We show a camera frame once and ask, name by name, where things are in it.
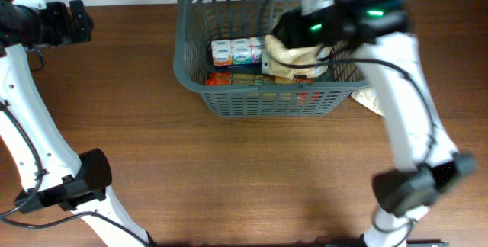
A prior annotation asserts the black cable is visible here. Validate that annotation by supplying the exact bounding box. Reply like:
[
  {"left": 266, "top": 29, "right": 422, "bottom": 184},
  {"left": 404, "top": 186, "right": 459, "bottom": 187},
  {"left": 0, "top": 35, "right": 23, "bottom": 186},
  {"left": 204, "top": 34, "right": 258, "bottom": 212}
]
[{"left": 258, "top": 0, "right": 438, "bottom": 156}]

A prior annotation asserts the white beige food bag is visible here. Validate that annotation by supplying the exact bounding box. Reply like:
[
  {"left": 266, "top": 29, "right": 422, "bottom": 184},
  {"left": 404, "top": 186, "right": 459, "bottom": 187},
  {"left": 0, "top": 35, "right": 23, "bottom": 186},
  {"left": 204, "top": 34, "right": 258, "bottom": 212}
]
[{"left": 351, "top": 87, "right": 384, "bottom": 117}]

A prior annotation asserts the grey plastic basket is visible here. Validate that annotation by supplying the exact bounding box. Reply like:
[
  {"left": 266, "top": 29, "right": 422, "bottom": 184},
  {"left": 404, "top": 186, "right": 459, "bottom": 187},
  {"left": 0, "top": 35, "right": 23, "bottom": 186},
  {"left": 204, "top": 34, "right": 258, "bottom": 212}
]
[{"left": 173, "top": 0, "right": 368, "bottom": 117}]

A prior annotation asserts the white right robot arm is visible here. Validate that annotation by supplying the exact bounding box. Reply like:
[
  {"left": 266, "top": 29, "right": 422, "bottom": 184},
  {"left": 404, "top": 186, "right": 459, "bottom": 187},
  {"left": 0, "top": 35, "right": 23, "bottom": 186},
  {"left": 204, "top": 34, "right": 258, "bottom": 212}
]
[{"left": 272, "top": 0, "right": 477, "bottom": 247}]

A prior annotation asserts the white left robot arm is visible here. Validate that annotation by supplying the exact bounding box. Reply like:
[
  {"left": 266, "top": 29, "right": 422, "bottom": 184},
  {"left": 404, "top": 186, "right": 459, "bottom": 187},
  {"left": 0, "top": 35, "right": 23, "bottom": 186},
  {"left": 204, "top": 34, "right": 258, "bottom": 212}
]
[{"left": 1, "top": 0, "right": 153, "bottom": 246}]

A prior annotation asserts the spaghetti packet with red ends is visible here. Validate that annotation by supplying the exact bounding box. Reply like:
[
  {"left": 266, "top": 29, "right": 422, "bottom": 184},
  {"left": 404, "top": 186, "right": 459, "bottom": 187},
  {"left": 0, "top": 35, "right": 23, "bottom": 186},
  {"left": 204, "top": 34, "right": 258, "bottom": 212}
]
[{"left": 205, "top": 72, "right": 312, "bottom": 86}]

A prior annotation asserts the Kleenex tissue multipack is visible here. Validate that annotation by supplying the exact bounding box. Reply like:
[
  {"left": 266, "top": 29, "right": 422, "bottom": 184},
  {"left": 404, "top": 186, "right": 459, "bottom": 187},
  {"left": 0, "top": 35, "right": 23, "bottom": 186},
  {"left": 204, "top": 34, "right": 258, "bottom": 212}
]
[{"left": 210, "top": 37, "right": 265, "bottom": 68}]

